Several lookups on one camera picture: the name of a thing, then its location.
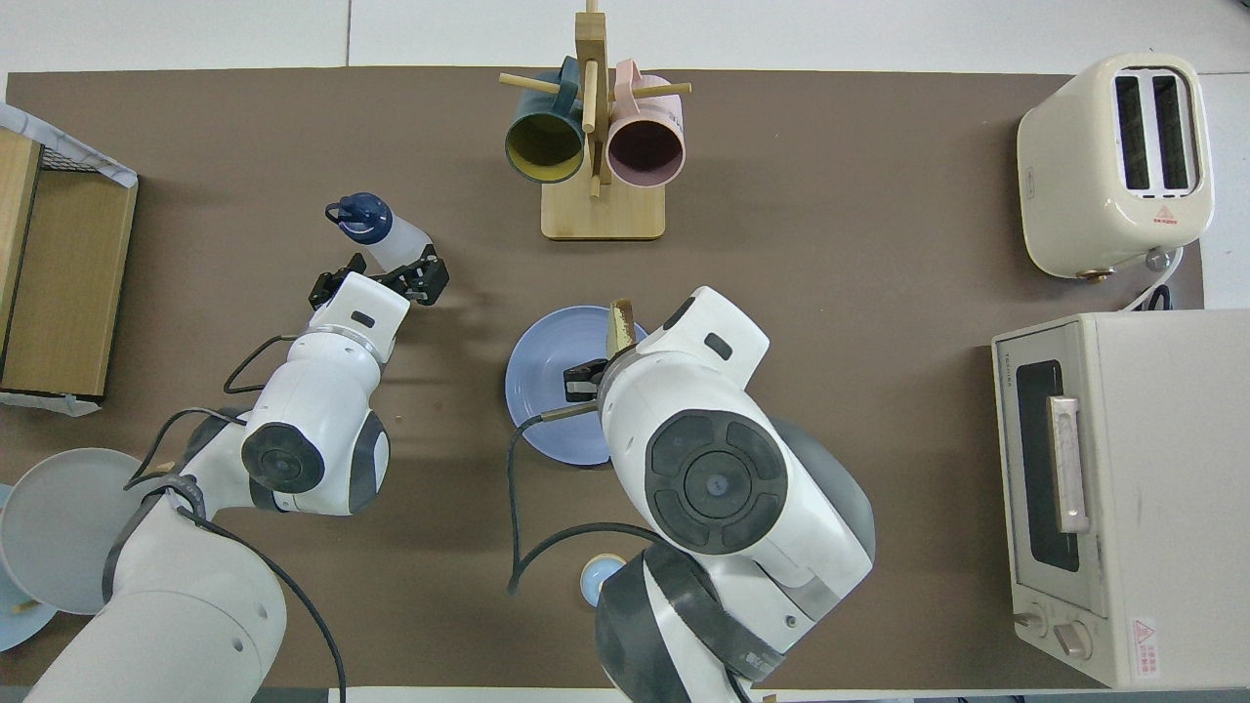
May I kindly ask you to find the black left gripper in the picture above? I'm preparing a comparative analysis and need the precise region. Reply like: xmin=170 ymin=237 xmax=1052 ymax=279
xmin=309 ymin=244 xmax=612 ymax=404

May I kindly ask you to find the seasoning bottle with navy cap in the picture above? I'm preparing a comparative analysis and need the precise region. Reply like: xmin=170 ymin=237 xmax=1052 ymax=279
xmin=325 ymin=192 xmax=433 ymax=276

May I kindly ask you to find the toast bread slice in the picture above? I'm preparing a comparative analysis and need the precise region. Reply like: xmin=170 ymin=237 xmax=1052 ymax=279
xmin=606 ymin=298 xmax=637 ymax=362

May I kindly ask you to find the blue round plate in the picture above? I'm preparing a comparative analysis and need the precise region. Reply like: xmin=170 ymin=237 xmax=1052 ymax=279
xmin=505 ymin=306 xmax=650 ymax=467

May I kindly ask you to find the grey plate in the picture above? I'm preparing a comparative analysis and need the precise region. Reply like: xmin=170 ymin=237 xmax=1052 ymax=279
xmin=0 ymin=448 xmax=147 ymax=616

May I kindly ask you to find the light blue plate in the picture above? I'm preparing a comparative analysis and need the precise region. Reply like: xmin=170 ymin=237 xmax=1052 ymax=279
xmin=0 ymin=483 xmax=60 ymax=653

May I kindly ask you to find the wooden mug rack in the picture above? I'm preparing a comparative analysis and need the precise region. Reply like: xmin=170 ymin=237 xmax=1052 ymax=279
xmin=499 ymin=0 xmax=692 ymax=241

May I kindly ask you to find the dark teal mug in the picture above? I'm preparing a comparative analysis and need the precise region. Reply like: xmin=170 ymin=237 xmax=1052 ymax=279
xmin=504 ymin=56 xmax=587 ymax=185

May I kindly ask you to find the pink ribbed mug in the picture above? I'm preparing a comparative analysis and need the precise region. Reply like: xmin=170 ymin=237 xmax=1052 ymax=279
xmin=605 ymin=59 xmax=688 ymax=188

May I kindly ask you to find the small blue call bell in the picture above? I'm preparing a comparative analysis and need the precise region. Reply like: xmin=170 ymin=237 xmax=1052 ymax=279
xmin=580 ymin=553 xmax=628 ymax=606

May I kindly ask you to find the brown table mat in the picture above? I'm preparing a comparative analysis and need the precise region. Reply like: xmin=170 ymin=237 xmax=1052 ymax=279
xmin=0 ymin=66 xmax=1204 ymax=689

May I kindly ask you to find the white checked cloth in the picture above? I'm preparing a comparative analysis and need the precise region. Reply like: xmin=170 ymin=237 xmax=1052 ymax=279
xmin=0 ymin=103 xmax=140 ymax=418

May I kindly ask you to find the cream two-slot toaster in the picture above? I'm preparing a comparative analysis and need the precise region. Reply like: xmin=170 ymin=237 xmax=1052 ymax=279
xmin=1017 ymin=53 xmax=1215 ymax=281

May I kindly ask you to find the white toaster oven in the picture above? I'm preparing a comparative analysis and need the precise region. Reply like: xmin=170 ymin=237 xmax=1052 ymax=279
xmin=991 ymin=310 xmax=1250 ymax=689

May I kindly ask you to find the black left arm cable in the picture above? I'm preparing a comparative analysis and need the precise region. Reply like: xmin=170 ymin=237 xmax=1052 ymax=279
xmin=103 ymin=335 xmax=348 ymax=703

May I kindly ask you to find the white toaster power cord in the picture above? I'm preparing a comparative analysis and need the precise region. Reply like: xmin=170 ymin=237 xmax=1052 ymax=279
xmin=1121 ymin=244 xmax=1188 ymax=313

